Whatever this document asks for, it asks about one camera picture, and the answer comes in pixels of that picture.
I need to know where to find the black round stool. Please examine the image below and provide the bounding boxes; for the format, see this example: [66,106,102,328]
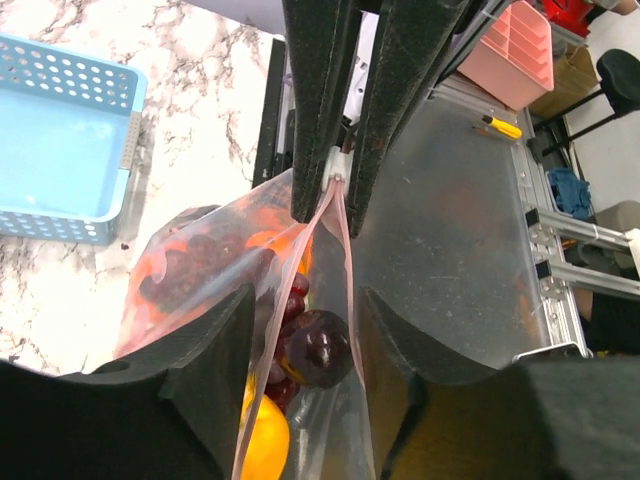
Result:
[527,48,639,160]

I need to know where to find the pink plastic bin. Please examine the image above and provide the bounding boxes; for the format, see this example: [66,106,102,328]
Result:
[458,1,554,110]

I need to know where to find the aluminium rail frame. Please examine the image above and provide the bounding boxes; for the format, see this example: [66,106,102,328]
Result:
[421,1,639,366]

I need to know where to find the orange toy pumpkin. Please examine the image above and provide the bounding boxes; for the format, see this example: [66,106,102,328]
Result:
[244,208,307,258]

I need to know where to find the yellow utility knife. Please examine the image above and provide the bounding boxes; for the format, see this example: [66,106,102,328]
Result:
[472,115,523,141]

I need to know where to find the light blue plastic basket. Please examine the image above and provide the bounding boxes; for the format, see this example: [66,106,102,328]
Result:
[1,34,147,245]

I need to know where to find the dark red toy grapes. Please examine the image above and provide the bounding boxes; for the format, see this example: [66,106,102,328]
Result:
[137,232,314,416]

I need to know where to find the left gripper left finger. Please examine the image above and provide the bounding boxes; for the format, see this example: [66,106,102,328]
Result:
[1,285,255,479]

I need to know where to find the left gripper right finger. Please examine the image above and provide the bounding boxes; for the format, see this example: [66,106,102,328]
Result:
[357,288,639,479]

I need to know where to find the clear pink zip top bag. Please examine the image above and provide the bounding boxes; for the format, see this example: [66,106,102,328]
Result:
[115,147,371,479]

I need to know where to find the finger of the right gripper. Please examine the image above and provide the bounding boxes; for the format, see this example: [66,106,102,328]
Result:
[283,0,362,223]
[347,1,469,238]

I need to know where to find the yellow toy bell pepper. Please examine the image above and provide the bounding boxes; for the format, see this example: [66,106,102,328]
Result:
[241,378,299,480]

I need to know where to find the red object top right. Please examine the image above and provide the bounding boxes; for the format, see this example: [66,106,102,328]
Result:
[541,0,595,38]

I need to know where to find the blue cloth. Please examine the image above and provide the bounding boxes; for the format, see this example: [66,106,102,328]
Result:
[547,168,591,221]

